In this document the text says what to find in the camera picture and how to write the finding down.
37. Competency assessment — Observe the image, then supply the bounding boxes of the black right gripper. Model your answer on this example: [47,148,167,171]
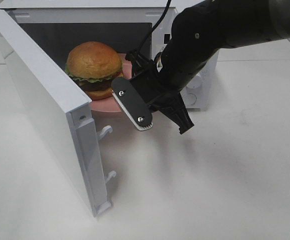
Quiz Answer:
[130,67,194,135]

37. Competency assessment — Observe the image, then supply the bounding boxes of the round white door button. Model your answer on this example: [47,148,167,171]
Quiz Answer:
[183,93,197,106]

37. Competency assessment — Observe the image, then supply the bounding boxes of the pink round plate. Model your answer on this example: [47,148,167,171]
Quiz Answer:
[90,53,132,113]

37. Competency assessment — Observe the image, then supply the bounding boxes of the burger with lettuce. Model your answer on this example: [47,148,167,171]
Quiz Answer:
[64,41,123,101]

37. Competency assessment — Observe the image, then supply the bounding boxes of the white microwave door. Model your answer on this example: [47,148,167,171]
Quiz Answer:
[0,9,116,216]

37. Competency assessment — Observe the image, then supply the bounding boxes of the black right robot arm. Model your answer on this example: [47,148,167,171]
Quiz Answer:
[131,0,290,133]

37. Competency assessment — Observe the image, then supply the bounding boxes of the lower white timer knob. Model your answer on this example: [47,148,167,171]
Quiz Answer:
[186,73,203,90]

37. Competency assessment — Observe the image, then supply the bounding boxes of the white warning label sticker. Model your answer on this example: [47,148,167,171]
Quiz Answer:
[155,44,167,54]

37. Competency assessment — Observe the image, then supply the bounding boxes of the white microwave oven body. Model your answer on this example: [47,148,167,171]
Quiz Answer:
[0,0,218,110]

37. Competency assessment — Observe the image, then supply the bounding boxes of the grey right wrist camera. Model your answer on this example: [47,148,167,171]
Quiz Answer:
[111,77,153,131]

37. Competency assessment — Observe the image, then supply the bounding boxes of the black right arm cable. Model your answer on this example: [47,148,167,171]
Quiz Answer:
[124,0,173,76]

